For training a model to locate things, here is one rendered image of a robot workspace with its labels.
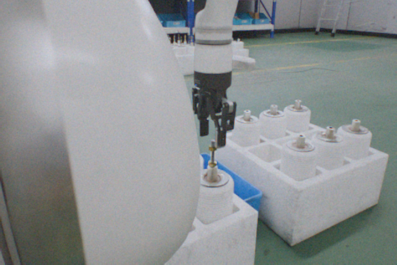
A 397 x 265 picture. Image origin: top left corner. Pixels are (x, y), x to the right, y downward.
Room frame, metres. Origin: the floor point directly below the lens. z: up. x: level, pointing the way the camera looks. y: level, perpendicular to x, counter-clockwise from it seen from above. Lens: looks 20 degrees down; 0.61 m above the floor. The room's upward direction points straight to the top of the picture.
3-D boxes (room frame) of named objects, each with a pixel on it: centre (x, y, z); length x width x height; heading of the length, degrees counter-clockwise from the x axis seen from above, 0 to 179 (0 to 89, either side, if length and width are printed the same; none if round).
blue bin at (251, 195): (0.84, -0.06, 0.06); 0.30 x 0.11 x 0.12; 32
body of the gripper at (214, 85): (0.60, -0.03, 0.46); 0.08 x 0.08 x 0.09
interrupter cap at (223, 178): (0.60, -0.03, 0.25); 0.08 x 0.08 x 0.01
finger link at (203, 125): (0.63, -0.01, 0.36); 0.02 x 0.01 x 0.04; 118
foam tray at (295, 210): (0.93, -0.32, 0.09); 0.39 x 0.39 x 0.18; 30
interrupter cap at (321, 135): (0.83, -0.38, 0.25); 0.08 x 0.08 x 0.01
